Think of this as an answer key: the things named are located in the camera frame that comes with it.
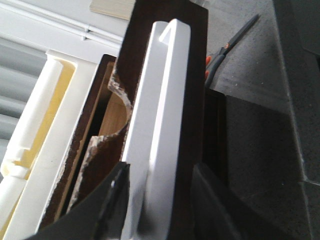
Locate grey orange scissors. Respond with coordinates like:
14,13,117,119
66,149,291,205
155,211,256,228
204,14,259,88

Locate white plastic drawer handle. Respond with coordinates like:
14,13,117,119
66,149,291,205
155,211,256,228
121,19,191,240

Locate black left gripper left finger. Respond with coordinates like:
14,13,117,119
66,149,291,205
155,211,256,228
28,161,130,240

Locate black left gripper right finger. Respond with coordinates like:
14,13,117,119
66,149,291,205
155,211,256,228
191,163,250,240

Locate dark wooden drawer cabinet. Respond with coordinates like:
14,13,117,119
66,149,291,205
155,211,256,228
39,54,228,228

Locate white wall conduit pipe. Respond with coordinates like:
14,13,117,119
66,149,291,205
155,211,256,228
0,0,123,49

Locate wooden drawer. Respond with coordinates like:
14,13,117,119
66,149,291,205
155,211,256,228
65,0,208,240

